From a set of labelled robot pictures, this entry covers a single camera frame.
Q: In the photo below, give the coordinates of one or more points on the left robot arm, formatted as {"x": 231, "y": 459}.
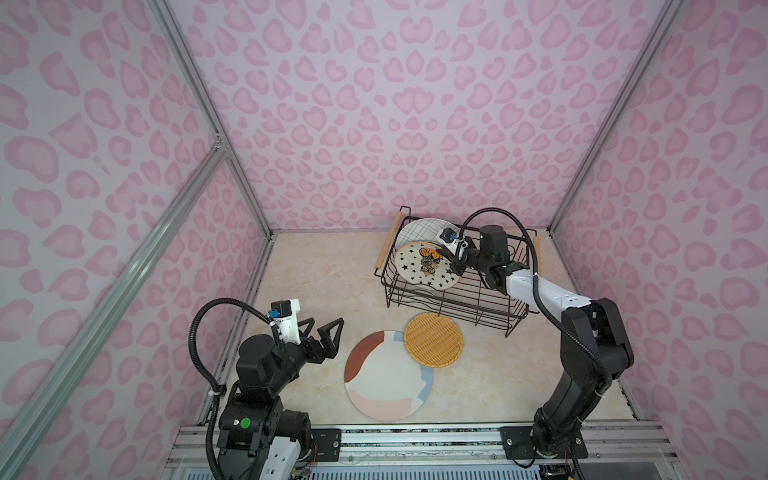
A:
{"x": 254, "y": 415}

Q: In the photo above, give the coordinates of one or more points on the large pastel colour-block plate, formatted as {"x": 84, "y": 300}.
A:
{"x": 383, "y": 381}

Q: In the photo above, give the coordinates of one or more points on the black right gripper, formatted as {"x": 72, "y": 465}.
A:
{"x": 456, "y": 263}

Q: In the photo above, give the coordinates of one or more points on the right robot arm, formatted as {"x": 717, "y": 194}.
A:
{"x": 594, "y": 349}

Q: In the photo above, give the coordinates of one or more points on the tan woven bamboo tray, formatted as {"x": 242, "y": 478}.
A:
{"x": 433, "y": 340}

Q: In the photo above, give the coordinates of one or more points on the star pattern character plate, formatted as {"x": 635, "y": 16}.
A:
{"x": 421, "y": 265}

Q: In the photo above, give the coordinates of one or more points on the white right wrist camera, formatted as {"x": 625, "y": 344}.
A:
{"x": 460, "y": 248}

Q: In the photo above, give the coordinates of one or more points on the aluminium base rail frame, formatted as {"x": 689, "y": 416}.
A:
{"x": 451, "y": 430}

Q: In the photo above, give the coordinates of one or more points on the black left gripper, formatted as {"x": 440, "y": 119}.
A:
{"x": 330, "y": 346}

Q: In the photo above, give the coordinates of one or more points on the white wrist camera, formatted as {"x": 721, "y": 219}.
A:
{"x": 460, "y": 248}
{"x": 283, "y": 316}

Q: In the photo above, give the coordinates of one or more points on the white grid pattern plate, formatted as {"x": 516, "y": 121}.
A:
{"x": 423, "y": 230}

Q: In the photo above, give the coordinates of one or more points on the black wire dish rack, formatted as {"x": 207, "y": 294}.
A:
{"x": 469, "y": 300}

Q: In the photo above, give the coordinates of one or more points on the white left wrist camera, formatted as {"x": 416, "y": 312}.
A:
{"x": 283, "y": 316}

